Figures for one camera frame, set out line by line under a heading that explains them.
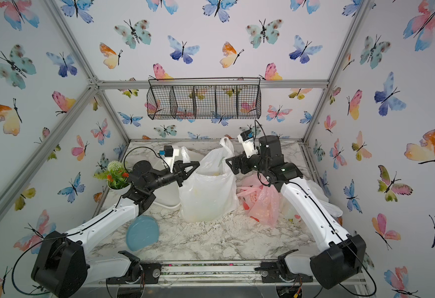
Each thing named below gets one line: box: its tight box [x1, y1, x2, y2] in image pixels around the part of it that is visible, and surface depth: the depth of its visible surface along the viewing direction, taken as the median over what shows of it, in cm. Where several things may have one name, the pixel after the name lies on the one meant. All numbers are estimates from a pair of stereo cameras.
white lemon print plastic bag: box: [178, 136, 240, 223], surface depth 78 cm
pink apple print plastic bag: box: [236, 171, 282, 228], surface depth 85 cm
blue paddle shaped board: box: [125, 215, 160, 252], surface depth 84 cm
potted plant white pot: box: [93, 160, 132, 197], surface depth 88 cm
